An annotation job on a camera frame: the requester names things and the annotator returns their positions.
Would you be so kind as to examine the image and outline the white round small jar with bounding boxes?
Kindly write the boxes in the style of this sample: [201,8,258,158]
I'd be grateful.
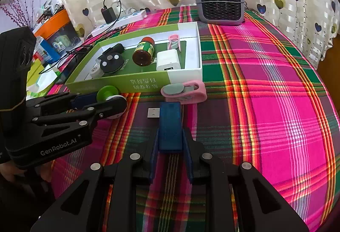
[89,65,104,79]

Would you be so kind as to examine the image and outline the black round three-button remote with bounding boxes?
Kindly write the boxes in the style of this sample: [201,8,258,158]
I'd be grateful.
[99,52,125,74]

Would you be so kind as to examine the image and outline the brown bottle red cap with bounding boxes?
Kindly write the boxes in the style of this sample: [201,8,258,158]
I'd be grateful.
[132,37,154,66]

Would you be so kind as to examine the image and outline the blue usb stick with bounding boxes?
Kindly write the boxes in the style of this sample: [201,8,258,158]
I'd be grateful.
[147,102,183,154]

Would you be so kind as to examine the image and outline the white usb charger block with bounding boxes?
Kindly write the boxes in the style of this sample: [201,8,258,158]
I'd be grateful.
[156,50,181,71]

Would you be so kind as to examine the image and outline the pink grey folding holder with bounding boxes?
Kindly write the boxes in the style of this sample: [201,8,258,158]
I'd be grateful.
[161,80,207,105]

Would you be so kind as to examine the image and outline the small pink clip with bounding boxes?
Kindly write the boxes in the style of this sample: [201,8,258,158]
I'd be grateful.
[167,34,181,52]

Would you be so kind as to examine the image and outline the black rectangular stamp device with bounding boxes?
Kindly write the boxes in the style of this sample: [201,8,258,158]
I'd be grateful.
[98,43,125,61]

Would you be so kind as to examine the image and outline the person left hand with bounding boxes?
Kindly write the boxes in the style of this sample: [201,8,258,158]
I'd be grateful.
[0,162,52,182]

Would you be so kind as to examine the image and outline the green tissue pack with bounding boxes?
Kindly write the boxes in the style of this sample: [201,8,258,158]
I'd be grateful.
[27,70,58,100]

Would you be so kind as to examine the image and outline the yellow green boxes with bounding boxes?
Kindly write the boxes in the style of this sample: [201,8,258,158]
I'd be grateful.
[27,59,44,87]

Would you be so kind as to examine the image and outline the black smartphone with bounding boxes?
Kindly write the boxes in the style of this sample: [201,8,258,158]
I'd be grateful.
[55,45,93,85]

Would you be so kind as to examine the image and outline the blue white carton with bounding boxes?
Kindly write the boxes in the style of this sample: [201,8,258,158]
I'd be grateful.
[35,36,61,64]

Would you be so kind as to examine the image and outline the orange black storage box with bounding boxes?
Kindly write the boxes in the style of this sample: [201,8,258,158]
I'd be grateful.
[33,9,81,53]

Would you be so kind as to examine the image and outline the purple decorative branches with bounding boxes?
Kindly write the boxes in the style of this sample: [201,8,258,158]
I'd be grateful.
[1,0,36,31]

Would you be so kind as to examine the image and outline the black power adapter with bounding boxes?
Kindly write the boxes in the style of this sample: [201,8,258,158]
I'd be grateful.
[101,7,117,24]

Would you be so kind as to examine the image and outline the plaid pink green tablecloth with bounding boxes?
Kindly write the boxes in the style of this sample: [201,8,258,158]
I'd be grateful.
[51,11,339,231]

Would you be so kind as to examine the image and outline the green white cardboard box tray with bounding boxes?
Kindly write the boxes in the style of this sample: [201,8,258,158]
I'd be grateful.
[66,22,203,94]

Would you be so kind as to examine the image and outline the white blue power strip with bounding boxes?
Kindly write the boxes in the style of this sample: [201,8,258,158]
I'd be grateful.
[91,10,147,37]

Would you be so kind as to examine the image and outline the wooden cabinet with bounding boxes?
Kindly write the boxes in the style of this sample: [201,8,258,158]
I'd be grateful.
[317,34,340,114]

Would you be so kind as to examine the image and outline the black charging cable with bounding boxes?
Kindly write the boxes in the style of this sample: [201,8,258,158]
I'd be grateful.
[38,0,123,74]

